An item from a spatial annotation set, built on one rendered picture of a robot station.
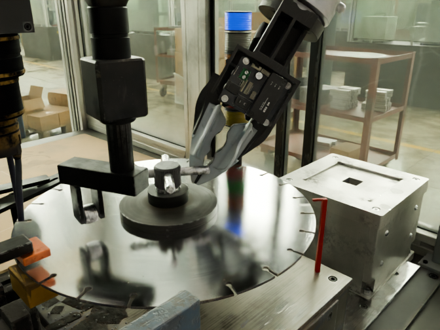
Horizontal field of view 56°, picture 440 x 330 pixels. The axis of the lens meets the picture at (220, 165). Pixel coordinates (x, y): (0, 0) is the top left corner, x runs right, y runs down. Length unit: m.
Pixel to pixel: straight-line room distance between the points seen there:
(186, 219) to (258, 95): 0.15
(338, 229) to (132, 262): 0.35
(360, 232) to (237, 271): 0.30
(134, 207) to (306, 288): 0.23
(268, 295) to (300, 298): 0.04
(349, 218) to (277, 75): 0.29
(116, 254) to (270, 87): 0.22
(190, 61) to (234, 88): 0.66
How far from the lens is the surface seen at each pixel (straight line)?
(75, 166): 0.41
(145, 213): 0.45
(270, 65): 0.40
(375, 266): 0.66
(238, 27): 0.69
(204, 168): 0.46
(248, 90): 0.42
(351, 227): 0.64
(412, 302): 0.71
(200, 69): 1.04
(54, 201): 0.53
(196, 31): 1.04
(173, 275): 0.37
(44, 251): 0.39
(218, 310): 0.49
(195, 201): 0.47
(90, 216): 0.43
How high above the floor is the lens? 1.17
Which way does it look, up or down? 21 degrees down
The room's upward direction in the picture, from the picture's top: straight up
